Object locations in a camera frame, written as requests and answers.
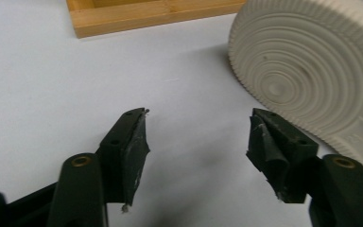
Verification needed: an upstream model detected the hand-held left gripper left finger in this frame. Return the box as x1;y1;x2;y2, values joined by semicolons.
95;107;151;213

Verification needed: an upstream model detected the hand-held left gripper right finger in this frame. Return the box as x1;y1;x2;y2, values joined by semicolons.
246;108;320;204

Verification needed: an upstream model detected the white sneaker with orange insole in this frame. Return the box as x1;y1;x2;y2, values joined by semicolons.
227;0;363;187

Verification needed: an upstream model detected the wooden shoe rack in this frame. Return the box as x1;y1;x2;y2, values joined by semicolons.
65;0;247;40

